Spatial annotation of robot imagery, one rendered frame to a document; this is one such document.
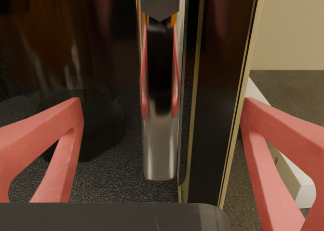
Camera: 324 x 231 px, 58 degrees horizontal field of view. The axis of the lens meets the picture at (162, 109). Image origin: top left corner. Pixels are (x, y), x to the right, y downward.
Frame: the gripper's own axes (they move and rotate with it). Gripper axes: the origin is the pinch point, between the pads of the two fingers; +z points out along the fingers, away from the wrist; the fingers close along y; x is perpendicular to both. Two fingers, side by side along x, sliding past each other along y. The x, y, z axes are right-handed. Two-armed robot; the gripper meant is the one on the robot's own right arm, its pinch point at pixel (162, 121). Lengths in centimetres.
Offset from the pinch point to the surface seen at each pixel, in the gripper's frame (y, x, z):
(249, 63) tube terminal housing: -5.0, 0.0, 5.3
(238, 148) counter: -10.9, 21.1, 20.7
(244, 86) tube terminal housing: -4.9, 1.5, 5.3
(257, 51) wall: -20, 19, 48
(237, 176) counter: -9.6, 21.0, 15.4
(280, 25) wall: -24, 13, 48
